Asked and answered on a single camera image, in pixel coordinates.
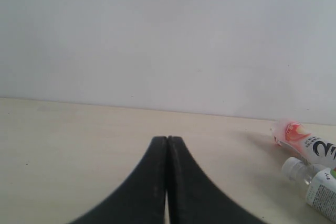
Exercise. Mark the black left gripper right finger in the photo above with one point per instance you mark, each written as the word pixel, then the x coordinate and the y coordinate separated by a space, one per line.
pixel 192 196

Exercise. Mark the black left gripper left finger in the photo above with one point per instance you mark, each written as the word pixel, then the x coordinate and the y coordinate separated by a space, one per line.
pixel 141 197

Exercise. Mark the peach label bottle black cap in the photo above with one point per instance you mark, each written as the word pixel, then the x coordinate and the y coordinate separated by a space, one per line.
pixel 311 148

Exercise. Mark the butterfly label clear bottle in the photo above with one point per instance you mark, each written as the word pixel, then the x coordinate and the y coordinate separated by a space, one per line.
pixel 315 182

